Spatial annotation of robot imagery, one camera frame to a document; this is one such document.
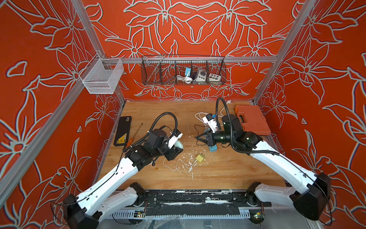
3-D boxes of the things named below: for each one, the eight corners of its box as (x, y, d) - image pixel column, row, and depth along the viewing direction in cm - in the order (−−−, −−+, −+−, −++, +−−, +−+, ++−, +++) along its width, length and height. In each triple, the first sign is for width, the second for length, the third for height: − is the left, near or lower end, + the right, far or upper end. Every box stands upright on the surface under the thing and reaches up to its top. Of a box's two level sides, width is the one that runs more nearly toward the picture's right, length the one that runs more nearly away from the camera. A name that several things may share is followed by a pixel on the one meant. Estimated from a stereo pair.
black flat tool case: (115, 146, 96) (113, 144, 93) (121, 119, 111) (119, 116, 109) (127, 145, 96) (125, 143, 94) (131, 118, 112) (130, 115, 109)
